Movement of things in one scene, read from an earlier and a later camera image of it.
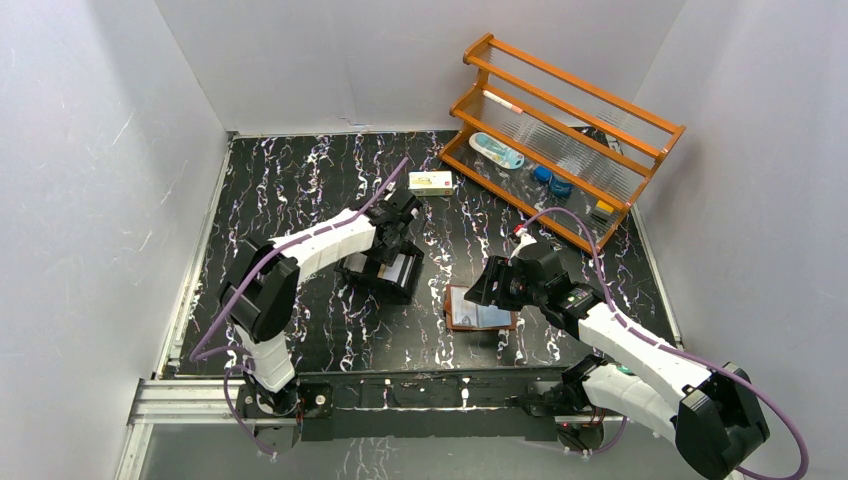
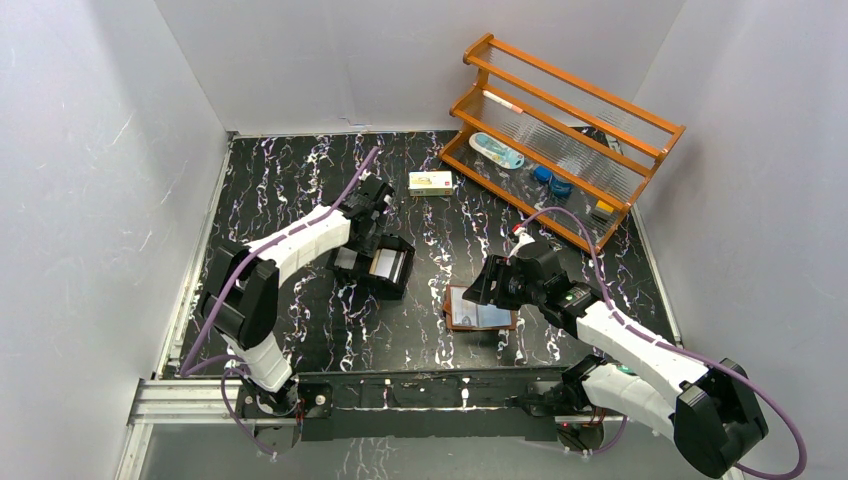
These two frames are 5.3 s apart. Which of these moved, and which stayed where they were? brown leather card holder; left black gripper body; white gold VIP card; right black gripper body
Moved: left black gripper body
Stayed: brown leather card holder; right black gripper body; white gold VIP card
